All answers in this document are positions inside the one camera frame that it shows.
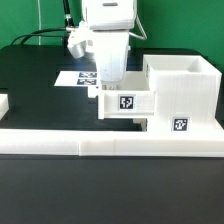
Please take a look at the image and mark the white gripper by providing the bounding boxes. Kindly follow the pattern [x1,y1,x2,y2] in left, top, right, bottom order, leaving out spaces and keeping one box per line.
[67,22,129,91]

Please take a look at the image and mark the white drawer tray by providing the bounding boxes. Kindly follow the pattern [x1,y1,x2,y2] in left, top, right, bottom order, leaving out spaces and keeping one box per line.
[88,71,155,119]
[133,118,148,132]

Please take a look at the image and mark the white drawer cabinet box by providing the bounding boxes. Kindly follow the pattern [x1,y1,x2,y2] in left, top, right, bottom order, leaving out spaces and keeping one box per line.
[143,55,222,132]

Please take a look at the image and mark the white front drawer tray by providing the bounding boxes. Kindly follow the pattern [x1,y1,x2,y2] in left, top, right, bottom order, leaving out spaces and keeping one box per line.
[133,118,148,132]

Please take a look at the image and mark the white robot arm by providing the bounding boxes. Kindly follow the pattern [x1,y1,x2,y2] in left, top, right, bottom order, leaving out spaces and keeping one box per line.
[67,0,137,86]

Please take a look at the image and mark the white marker sheet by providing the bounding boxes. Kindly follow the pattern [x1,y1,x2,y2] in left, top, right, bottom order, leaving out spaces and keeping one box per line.
[55,71,98,87]

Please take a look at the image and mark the white L-shaped border frame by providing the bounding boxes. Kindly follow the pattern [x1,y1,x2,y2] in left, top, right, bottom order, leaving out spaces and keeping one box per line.
[0,92,224,157]

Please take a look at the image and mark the white cable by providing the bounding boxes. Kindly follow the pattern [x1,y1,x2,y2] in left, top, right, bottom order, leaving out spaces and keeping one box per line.
[129,14,148,41]

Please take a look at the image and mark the black cable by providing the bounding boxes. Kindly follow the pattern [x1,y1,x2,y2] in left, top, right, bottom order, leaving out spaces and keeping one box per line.
[9,0,80,46]

